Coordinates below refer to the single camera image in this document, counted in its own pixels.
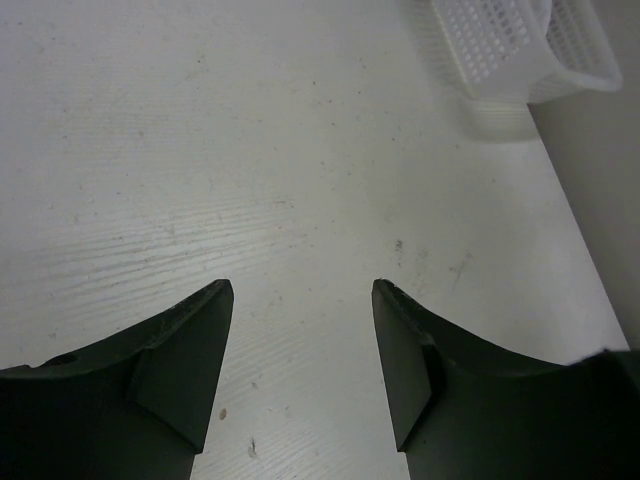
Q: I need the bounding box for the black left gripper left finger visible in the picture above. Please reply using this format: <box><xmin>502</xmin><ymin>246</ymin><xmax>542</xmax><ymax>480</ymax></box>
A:
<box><xmin>1</xmin><ymin>279</ymin><xmax>234</xmax><ymax>479</ymax></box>

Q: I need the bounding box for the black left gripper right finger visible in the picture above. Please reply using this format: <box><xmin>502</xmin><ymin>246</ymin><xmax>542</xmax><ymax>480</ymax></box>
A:
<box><xmin>372</xmin><ymin>279</ymin><xmax>639</xmax><ymax>479</ymax></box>

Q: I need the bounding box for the white plastic mesh basket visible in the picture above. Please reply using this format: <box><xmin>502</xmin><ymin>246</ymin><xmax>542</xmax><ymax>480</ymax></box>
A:
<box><xmin>407</xmin><ymin>1</ymin><xmax>623</xmax><ymax>141</ymax></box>

